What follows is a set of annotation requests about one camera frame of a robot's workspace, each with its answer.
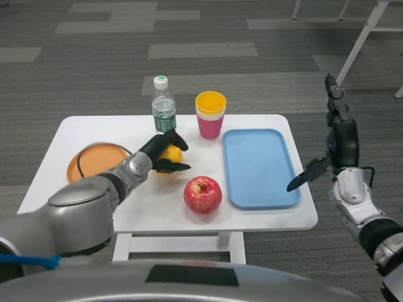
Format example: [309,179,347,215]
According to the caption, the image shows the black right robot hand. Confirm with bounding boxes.
[286,73,360,193]

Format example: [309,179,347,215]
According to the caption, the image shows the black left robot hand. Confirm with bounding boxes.
[139,129,192,174]

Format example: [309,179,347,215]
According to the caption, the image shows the yellow lemon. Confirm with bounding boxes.
[152,143,184,177]

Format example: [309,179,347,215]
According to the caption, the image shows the clear water bottle green label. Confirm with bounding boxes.
[151,75,177,136]

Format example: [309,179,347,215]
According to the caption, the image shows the pink plastic cup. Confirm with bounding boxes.
[196,114,225,140]

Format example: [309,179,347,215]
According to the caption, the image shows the orange plastic plate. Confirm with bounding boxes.
[66,142,132,185]

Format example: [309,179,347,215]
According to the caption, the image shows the white plastic cup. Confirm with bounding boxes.
[195,108,227,121]

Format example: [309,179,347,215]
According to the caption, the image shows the yellow plastic cup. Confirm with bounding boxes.
[195,91,227,116]

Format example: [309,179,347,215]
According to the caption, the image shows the red apple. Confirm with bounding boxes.
[183,176,223,215]

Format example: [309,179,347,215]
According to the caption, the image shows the blue plastic tray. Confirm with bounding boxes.
[222,128,302,211]

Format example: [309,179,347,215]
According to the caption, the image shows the white metal office table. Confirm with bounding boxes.
[335,0,403,99]

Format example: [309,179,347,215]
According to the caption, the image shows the white metal desk legs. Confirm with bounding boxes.
[292,0,349,21]

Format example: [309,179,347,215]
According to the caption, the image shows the silver robot chest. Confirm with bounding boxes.
[0,259,392,302]

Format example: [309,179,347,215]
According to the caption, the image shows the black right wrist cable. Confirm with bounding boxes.
[358,165,377,190]

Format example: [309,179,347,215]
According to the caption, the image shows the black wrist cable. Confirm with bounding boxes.
[77,143,133,179]
[358,165,377,190]

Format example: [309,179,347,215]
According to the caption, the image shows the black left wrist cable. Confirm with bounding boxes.
[77,143,133,179]

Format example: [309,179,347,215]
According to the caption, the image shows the white table base frame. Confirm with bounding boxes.
[111,232,247,265]

